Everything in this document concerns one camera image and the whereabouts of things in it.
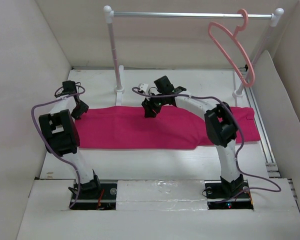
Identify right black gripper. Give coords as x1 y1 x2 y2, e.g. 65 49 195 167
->
142 90 167 118

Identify magenta trousers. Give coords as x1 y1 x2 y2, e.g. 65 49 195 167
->
73 105 261 150

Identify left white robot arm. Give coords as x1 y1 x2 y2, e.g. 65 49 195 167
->
38 80 102 199

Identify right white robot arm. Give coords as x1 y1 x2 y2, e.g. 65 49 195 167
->
136 75 244 198

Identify pink plastic hanger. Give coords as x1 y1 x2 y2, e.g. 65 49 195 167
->
207 8 256 87

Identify white clothes rack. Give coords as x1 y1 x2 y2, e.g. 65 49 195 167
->
103 5 285 107

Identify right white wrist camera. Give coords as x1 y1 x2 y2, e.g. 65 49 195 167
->
137 83 149 94

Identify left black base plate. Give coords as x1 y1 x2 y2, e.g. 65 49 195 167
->
70 181 118 211

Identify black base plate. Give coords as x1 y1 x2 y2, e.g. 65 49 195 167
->
70 181 118 211
201 181 254 210

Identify aluminium rail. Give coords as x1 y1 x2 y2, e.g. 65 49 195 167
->
239 66 281 178

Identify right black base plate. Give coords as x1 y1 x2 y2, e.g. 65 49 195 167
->
201 181 254 210

